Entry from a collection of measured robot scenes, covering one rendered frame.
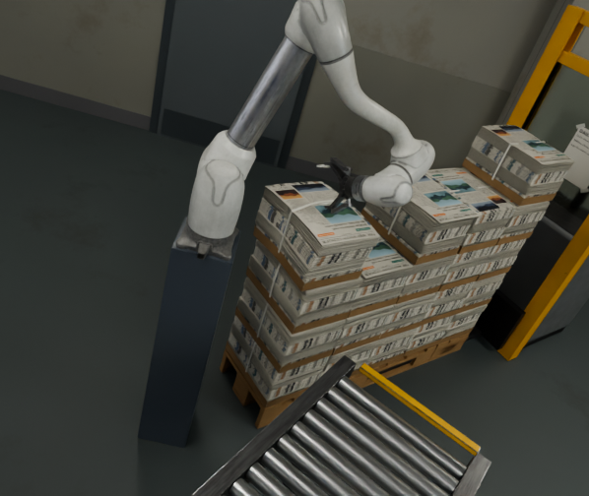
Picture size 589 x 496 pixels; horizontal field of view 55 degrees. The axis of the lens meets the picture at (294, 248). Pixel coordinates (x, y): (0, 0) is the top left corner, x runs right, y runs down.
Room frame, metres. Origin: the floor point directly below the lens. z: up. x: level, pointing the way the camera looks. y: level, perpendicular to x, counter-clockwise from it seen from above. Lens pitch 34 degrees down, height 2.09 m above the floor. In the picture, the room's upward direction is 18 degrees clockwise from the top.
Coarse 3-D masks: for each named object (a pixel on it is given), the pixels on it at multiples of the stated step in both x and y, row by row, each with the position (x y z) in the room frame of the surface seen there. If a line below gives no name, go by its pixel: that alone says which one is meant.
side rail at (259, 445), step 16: (336, 368) 1.34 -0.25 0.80; (352, 368) 1.37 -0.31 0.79; (320, 384) 1.25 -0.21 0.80; (336, 384) 1.29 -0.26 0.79; (304, 400) 1.17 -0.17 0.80; (288, 416) 1.09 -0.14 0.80; (272, 432) 1.02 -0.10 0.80; (288, 432) 1.06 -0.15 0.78; (256, 448) 0.96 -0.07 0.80; (240, 464) 0.90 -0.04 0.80; (208, 480) 0.82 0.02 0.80; (224, 480) 0.84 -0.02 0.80
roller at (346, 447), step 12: (312, 420) 1.11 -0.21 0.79; (324, 420) 1.12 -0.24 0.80; (324, 432) 1.09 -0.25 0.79; (336, 432) 1.09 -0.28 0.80; (336, 444) 1.07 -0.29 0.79; (348, 444) 1.07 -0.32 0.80; (348, 456) 1.04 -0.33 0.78; (360, 456) 1.04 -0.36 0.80; (360, 468) 1.02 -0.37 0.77; (372, 468) 1.02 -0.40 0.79; (384, 468) 1.03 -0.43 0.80; (384, 480) 1.00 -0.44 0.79; (396, 480) 1.00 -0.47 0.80; (396, 492) 0.97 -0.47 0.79; (408, 492) 0.98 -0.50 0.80
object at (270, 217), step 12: (264, 192) 1.89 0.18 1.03; (276, 192) 1.86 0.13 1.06; (288, 192) 1.89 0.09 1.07; (300, 192) 1.92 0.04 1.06; (312, 192) 1.95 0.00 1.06; (324, 192) 1.98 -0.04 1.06; (336, 192) 2.01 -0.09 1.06; (264, 204) 1.88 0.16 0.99; (276, 204) 1.83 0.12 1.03; (288, 204) 1.79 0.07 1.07; (300, 204) 1.82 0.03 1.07; (264, 216) 1.86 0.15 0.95; (276, 216) 1.82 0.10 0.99; (264, 228) 1.84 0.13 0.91; (276, 228) 1.79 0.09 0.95; (276, 240) 1.78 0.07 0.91
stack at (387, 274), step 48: (384, 240) 2.17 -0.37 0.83; (288, 288) 1.72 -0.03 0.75; (336, 288) 1.75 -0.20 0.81; (384, 288) 1.97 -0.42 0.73; (240, 336) 1.86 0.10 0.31; (288, 336) 1.66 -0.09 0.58; (336, 336) 1.83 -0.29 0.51; (432, 336) 2.38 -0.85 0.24; (240, 384) 1.79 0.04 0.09; (288, 384) 1.72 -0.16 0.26
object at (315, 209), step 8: (344, 200) 1.96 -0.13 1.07; (288, 208) 1.78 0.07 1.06; (304, 208) 1.81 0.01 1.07; (312, 208) 1.83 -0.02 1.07; (320, 208) 1.85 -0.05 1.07; (352, 208) 1.92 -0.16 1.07; (288, 216) 1.77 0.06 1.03; (296, 216) 1.74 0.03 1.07; (280, 232) 1.77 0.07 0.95; (288, 232) 1.75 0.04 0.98; (280, 240) 1.77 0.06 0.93; (288, 240) 1.73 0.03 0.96
